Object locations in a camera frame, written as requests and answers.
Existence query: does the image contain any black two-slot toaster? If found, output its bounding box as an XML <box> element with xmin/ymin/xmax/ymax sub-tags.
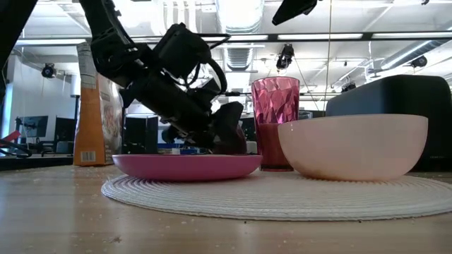
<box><xmin>324</xmin><ymin>74</ymin><xmax>452</xmax><ymax>173</ymax></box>

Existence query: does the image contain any red handle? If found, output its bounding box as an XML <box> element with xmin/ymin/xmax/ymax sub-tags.
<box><xmin>0</xmin><ymin>130</ymin><xmax>21</xmax><ymax>145</ymax></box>

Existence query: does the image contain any black partition panel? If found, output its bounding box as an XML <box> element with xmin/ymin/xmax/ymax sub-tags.
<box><xmin>123</xmin><ymin>114</ymin><xmax>159</xmax><ymax>155</ymax></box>

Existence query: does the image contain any black ceiling spotlight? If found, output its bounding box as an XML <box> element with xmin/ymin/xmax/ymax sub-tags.
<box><xmin>275</xmin><ymin>44</ymin><xmax>295</xmax><ymax>71</ymax></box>
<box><xmin>410</xmin><ymin>55</ymin><xmax>428</xmax><ymax>68</ymax></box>
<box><xmin>41</xmin><ymin>62</ymin><xmax>57</xmax><ymax>79</ymax></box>

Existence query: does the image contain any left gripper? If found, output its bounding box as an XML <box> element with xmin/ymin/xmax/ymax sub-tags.
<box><xmin>119</xmin><ymin>72</ymin><xmax>245</xmax><ymax>149</ymax></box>

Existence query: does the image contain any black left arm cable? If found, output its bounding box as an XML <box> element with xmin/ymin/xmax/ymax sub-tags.
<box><xmin>183</xmin><ymin>33</ymin><xmax>230</xmax><ymax>96</ymax></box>

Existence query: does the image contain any black hose loop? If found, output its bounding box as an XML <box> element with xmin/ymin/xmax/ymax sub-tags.
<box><xmin>0</xmin><ymin>140</ymin><xmax>32</xmax><ymax>159</ymax></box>

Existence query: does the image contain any black aluminium table frame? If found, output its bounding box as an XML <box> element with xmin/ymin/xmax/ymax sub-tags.
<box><xmin>0</xmin><ymin>155</ymin><xmax>114</xmax><ymax>173</ymax></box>

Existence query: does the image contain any orange pumpkin cereal box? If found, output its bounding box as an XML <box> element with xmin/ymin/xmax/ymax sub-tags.
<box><xmin>73</xmin><ymin>42</ymin><xmax>124</xmax><ymax>167</ymax></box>

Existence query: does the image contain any dark red plum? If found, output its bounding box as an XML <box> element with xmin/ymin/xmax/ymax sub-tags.
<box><xmin>213</xmin><ymin>123</ymin><xmax>248</xmax><ymax>155</ymax></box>

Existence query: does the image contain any magenta plastic plate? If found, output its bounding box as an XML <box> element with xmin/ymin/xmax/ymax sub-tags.
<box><xmin>112</xmin><ymin>153</ymin><xmax>263</xmax><ymax>183</ymax></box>

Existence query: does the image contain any dark computer monitor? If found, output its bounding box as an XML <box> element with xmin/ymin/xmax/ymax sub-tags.
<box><xmin>54</xmin><ymin>117</ymin><xmax>77</xmax><ymax>142</ymax></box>

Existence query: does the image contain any pink faceted plastic tumbler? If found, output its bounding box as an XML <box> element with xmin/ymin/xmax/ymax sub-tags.
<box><xmin>251</xmin><ymin>76</ymin><xmax>301</xmax><ymax>172</ymax></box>

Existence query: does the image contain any black computer monitor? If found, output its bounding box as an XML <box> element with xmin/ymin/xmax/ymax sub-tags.
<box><xmin>16</xmin><ymin>115</ymin><xmax>49</xmax><ymax>138</ymax></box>

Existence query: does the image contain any white round woven placemat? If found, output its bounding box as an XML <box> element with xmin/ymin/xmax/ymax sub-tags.
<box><xmin>100</xmin><ymin>171</ymin><xmax>452</xmax><ymax>222</ymax></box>

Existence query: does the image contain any pale pink plastic bowl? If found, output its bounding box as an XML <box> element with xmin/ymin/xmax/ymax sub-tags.
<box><xmin>277</xmin><ymin>114</ymin><xmax>429</xmax><ymax>183</ymax></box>

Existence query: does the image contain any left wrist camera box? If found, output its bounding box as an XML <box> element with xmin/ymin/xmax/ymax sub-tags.
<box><xmin>153</xmin><ymin>23</ymin><xmax>213</xmax><ymax>80</ymax></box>

